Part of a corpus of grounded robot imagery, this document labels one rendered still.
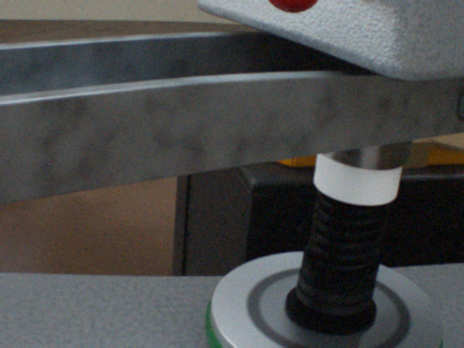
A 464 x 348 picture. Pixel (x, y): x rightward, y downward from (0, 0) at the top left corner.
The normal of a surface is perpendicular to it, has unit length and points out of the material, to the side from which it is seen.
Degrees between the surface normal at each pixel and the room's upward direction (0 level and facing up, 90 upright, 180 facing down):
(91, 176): 90
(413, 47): 90
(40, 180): 90
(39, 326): 0
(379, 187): 90
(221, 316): 0
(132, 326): 0
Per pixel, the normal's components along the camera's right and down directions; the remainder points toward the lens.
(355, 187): -0.27, 0.36
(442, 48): 0.57, 0.37
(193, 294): 0.09, -0.91
